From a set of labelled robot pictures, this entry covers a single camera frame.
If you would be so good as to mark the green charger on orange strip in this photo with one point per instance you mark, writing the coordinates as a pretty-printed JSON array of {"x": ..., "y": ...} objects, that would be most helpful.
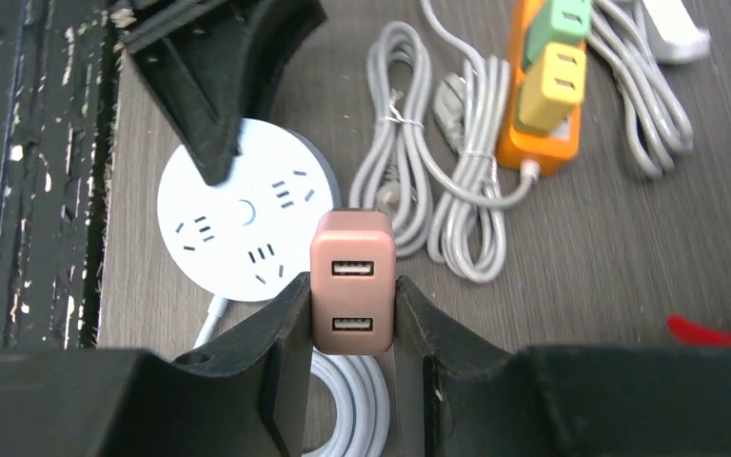
[{"x": 562, "y": 21}]

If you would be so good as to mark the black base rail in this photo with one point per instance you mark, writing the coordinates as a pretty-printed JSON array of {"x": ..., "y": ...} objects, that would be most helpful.
[{"x": 58, "y": 91}]

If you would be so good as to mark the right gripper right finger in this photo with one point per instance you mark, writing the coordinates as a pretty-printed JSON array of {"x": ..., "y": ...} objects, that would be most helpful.
[{"x": 459, "y": 395}]

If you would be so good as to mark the silver clothes rack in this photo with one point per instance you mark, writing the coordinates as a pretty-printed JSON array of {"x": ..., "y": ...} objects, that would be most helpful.
[{"x": 672, "y": 35}]

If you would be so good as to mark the pink charger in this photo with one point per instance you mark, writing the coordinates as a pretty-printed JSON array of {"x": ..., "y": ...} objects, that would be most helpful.
[{"x": 352, "y": 282}]

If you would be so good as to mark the orange power strip right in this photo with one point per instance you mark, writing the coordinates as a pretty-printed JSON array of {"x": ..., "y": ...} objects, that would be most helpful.
[{"x": 515, "y": 147}]

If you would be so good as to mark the yellow charger on orange strip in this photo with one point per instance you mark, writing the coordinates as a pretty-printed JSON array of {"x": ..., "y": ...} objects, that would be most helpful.
[{"x": 551, "y": 89}]

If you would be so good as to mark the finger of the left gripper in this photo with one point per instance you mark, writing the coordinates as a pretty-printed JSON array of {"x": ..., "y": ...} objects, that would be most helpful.
[{"x": 210, "y": 64}]

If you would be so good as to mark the round blue socket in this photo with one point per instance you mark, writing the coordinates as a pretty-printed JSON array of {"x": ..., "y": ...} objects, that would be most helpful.
[{"x": 248, "y": 237}]

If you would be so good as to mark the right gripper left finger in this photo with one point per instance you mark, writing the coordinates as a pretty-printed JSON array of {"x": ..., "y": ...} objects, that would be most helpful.
[{"x": 242, "y": 394}]

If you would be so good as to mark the red garment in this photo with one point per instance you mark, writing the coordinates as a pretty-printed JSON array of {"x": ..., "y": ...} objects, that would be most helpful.
[{"x": 693, "y": 334}]

